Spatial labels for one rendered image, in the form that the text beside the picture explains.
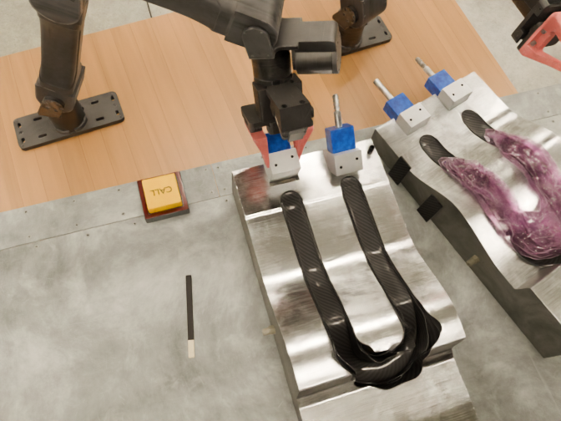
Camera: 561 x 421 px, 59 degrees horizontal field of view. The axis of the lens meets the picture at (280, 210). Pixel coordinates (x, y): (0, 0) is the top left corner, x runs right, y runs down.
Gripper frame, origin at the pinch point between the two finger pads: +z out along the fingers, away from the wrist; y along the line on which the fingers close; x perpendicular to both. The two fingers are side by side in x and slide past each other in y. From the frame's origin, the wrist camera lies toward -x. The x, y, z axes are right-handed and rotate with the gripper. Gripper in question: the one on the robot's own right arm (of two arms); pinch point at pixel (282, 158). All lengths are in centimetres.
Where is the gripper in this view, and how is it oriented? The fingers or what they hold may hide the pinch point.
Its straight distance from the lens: 83.0
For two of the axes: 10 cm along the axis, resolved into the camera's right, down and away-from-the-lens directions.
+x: -2.8, -5.7, 7.7
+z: 1.0, 7.9, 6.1
